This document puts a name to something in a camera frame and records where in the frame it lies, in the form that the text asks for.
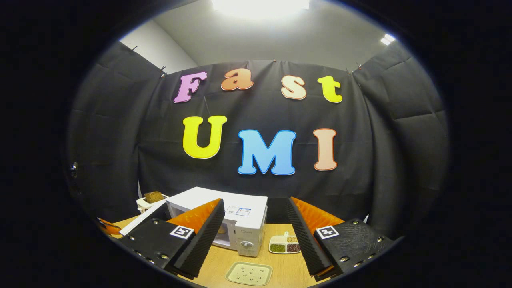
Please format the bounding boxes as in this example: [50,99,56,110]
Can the black backdrop cloth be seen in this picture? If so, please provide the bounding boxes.
[66,40,450,240]

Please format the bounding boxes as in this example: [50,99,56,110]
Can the white toaster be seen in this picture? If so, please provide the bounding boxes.
[136,194,168,214]

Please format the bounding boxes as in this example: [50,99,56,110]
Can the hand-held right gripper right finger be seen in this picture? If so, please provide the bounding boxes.
[286,197,396,280]

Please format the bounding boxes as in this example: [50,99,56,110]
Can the white microwave oven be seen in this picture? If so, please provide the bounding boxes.
[120,187,268,257]

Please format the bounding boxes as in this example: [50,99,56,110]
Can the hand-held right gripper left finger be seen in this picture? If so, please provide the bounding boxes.
[119,198,226,279]

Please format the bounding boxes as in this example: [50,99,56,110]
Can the pale green square plate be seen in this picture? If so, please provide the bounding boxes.
[225,262,273,286]

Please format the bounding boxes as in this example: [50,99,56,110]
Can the large ceiling light panel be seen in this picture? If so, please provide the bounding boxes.
[212,0,310,18]

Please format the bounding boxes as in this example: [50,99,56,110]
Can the white divided bean dish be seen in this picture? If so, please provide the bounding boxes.
[268,231,301,254]

